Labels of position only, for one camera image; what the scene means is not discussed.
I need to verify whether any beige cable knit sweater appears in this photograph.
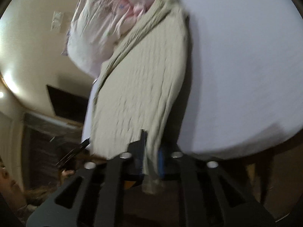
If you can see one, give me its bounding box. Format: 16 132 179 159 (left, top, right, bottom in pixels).
90 0 188 194

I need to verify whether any person's left hand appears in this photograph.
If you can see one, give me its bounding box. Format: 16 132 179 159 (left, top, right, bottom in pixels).
61 170 75 177

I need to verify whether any person's head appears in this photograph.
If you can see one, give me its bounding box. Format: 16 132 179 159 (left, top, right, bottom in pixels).
0 160 27 215

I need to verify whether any pink floral left pillow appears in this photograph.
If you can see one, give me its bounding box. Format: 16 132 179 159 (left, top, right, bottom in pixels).
61 0 145 79

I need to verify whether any lavender bed sheet mattress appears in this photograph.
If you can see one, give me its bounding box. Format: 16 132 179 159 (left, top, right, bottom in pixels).
81 0 303 160

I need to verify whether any dark wall television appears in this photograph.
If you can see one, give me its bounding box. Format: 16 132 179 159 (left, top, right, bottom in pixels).
46 85 88 124

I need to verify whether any white wall switch plate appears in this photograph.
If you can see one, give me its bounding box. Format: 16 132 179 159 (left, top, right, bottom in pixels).
50 11 64 33

